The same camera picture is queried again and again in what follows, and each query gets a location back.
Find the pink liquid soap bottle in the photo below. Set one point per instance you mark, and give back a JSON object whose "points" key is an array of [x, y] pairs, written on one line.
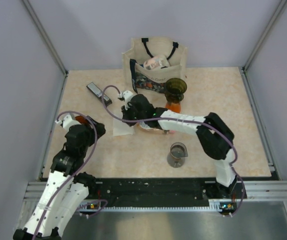
{"points": [[147, 129]]}

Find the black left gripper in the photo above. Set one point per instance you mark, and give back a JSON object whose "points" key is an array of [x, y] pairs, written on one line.
{"points": [[100, 129]]}

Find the dark glass beaker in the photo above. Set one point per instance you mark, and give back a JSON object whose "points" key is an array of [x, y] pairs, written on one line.
{"points": [[177, 155]]}

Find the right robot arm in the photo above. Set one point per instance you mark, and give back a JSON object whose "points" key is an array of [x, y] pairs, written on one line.
{"points": [[214, 135]]}

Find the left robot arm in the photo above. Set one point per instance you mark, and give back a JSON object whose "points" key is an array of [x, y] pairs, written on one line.
{"points": [[66, 186]]}

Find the dark green glass dripper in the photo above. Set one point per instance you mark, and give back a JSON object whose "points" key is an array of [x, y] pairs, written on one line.
{"points": [[175, 89]]}

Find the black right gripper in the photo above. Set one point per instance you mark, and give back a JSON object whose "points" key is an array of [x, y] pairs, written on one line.
{"points": [[126, 113]]}

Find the beige canvas tote bag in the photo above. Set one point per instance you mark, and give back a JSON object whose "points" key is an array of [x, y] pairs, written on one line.
{"points": [[144, 48]]}

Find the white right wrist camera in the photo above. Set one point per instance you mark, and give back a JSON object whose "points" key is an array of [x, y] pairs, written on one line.
{"points": [[126, 96]]}

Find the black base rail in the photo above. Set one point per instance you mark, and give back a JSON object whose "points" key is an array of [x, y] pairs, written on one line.
{"points": [[163, 192]]}

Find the black rectangular box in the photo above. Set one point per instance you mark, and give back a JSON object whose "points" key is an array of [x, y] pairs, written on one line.
{"points": [[98, 93]]}

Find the pink pouch in bag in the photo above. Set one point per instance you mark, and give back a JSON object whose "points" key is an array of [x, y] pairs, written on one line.
{"points": [[156, 63]]}

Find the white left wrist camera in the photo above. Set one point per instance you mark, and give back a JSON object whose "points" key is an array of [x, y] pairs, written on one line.
{"points": [[67, 122]]}

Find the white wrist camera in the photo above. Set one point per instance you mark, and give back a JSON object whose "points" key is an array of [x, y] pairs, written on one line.
{"points": [[67, 122], [126, 96]]}

